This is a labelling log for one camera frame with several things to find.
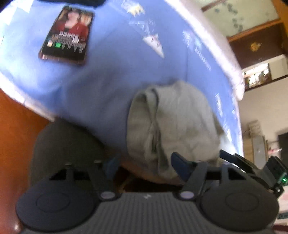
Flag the grey fleece pants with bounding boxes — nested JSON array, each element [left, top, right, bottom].
[[126, 81, 224, 185]]

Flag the black television screen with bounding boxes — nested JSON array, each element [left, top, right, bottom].
[[278, 133, 288, 159]]

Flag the blue patterned bed sheet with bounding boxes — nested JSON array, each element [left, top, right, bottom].
[[1, 1, 243, 154]]

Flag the dark brown wooden door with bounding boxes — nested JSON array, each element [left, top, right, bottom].
[[228, 21, 288, 91]]

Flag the smartphone with lit screen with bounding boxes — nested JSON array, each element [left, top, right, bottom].
[[39, 5, 94, 65]]

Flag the frosted glass sliding door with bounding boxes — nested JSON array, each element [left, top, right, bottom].
[[201, 1, 283, 43]]

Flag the black folded garment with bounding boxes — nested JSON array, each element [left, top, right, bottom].
[[42, 0, 106, 8]]

